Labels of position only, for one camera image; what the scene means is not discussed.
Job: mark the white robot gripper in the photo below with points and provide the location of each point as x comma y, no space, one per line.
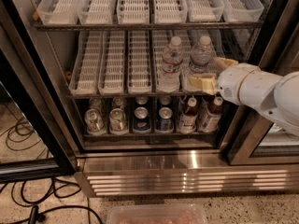
231,82

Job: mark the clear water bottle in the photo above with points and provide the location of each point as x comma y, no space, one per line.
172,59
200,56

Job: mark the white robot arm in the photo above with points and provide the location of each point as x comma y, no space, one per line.
273,96

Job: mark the middle shelf tray six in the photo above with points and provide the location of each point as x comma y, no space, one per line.
217,50

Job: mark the shelf tray six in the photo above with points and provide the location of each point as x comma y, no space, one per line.
242,10
217,50

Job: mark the middle shelf tray five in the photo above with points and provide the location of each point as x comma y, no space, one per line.
187,45

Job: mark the shelf tray five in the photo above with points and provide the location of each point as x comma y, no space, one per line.
187,45
204,10

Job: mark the brown tea bottle right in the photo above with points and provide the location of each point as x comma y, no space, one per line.
211,115

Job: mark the brown tea bottle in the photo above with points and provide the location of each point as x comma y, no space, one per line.
211,115
188,116

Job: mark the brown tea bottle left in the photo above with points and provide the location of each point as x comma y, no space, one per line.
188,116

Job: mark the middle shelf tray four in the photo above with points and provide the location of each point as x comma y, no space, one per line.
159,40

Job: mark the shelf tray four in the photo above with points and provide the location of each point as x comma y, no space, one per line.
159,40
169,11

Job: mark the top shelf tray five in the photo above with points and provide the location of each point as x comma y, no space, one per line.
204,10

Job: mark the top shelf tray six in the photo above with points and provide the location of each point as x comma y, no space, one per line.
242,10

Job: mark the middle shelf tray three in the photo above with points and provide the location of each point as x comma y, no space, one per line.
139,68

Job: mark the shelf tray three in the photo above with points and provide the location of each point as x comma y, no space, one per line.
133,11
139,68

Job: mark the top shelf tray four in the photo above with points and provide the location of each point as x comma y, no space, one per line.
169,11

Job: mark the stainless steel fridge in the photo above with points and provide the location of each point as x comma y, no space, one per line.
129,163

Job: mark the middle shelf tray two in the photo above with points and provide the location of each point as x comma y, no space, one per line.
111,78

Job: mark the shelf tray two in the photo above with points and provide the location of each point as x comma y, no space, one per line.
94,12
111,78

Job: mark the top shelf tray three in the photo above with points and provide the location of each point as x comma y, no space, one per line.
133,11

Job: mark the middle shelf tray one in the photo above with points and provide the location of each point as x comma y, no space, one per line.
85,72

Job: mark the shelf tray one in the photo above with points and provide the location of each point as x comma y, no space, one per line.
85,72
58,12

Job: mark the top shelf tray two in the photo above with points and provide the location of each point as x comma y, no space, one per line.
94,12

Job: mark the top shelf tray one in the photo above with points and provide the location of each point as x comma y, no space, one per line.
58,12

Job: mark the open glass fridge door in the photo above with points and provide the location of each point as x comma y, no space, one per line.
26,103

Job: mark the rear pepsi can right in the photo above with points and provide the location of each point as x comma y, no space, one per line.
164,101

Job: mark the blue pepsi can right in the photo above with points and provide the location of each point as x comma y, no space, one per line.
164,120

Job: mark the blue pepsi can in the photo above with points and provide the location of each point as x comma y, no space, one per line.
141,120
164,120

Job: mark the rear pepsi can left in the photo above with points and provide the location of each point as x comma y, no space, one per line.
142,101

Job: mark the blue pepsi can left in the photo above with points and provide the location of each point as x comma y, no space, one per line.
141,120

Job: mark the rear green can right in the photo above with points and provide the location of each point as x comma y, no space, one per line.
119,102

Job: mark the rear green can left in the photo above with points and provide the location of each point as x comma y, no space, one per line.
97,103

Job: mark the clear plastic bin on floor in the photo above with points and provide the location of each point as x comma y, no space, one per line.
157,214

